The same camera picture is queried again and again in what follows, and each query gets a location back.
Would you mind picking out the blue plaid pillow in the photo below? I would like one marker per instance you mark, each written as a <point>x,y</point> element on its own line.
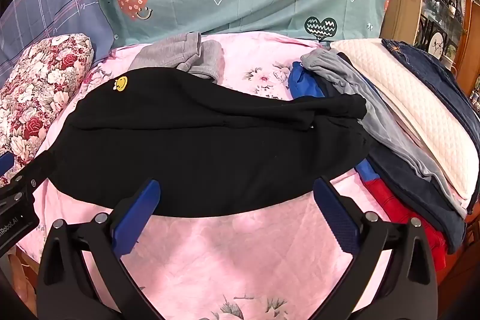
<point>56,5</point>

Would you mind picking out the white quilted pillow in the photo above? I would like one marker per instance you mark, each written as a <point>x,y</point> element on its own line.
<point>412,98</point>

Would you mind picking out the decorative white plate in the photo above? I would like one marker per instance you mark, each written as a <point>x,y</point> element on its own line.
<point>436,43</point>

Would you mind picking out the dark navy folded garment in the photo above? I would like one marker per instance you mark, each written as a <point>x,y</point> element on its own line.
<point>412,185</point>

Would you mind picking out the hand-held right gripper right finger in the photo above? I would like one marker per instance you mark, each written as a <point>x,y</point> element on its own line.
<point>337,220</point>

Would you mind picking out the light grey folded garment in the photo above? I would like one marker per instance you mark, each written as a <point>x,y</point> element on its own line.
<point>360,87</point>

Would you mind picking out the red floral pillow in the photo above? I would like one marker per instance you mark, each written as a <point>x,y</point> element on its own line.
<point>33,98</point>

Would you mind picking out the stack of folded clothes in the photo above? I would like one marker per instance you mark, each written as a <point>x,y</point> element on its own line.
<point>401,209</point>

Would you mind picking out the grey pants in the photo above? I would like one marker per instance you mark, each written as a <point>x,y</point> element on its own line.
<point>168,54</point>

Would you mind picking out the dark blue denim jeans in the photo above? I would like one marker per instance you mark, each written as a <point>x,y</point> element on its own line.
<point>431,69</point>

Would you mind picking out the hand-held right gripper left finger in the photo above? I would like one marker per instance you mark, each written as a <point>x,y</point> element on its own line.
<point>138,217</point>

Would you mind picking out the black pants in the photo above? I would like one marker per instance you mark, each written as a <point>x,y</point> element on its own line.
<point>206,155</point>

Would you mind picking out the pink floral blanket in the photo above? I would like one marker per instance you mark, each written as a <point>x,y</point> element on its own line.
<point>243,248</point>

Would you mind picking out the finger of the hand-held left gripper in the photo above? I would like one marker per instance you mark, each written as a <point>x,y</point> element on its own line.
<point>5,163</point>
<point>35,170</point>

